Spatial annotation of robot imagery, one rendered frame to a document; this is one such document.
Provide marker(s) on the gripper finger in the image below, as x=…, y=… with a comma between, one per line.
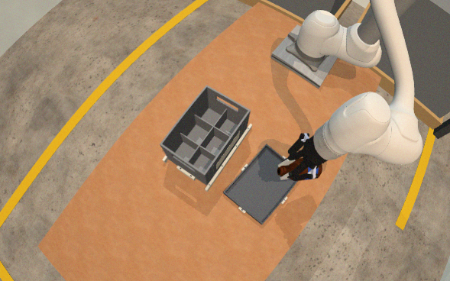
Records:
x=294, y=155
x=295, y=173

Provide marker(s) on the brown and blue bottle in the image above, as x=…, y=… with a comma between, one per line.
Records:
x=288, y=168

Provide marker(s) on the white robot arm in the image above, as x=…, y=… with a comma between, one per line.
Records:
x=359, y=125

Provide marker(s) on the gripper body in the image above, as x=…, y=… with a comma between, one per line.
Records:
x=312, y=154

